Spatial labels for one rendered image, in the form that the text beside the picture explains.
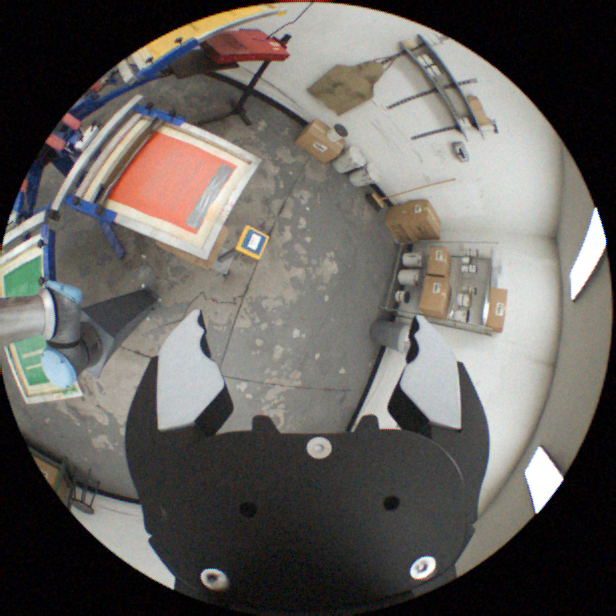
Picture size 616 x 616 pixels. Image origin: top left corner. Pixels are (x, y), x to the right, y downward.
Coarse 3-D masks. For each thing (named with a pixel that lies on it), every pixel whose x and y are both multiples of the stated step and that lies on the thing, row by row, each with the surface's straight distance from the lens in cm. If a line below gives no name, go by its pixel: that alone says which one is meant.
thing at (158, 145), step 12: (156, 132) 122; (144, 144) 118; (156, 144) 116; (168, 144) 115; (180, 144) 114; (192, 144) 114; (144, 156) 113; (156, 156) 111; (204, 156) 109; (216, 156) 110; (216, 168) 106; (228, 180) 104
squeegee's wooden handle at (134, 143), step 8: (144, 128) 111; (152, 128) 116; (136, 136) 109; (144, 136) 113; (128, 144) 107; (136, 144) 110; (128, 152) 107; (120, 160) 104; (112, 168) 102; (120, 168) 107; (104, 176) 102; (112, 176) 104; (104, 184) 101
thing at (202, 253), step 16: (128, 128) 125; (176, 128) 120; (192, 128) 116; (112, 144) 121; (224, 144) 111; (96, 160) 119; (256, 160) 110; (80, 192) 114; (240, 192) 99; (224, 208) 94; (128, 224) 95; (144, 224) 93; (160, 240) 90; (176, 240) 89; (208, 240) 90
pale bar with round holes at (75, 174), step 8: (136, 96) 136; (128, 104) 133; (136, 104) 133; (120, 112) 129; (128, 112) 130; (112, 120) 127; (120, 120) 127; (104, 128) 125; (112, 128) 125; (96, 136) 124; (104, 136) 122; (96, 144) 119; (88, 152) 119; (96, 152) 122; (80, 160) 119; (88, 160) 119; (80, 168) 116; (72, 176) 116; (80, 176) 119; (64, 184) 117; (72, 184) 118; (64, 192) 114; (56, 200) 116; (64, 200) 115; (56, 208) 114
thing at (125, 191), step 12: (108, 168) 117; (132, 168) 111; (144, 168) 109; (120, 180) 110; (132, 180) 107; (144, 180) 105; (120, 192) 107; (132, 192) 104; (132, 204) 102; (144, 204) 100; (192, 204) 97; (156, 216) 97; (168, 216) 96; (180, 216) 95; (192, 228) 94
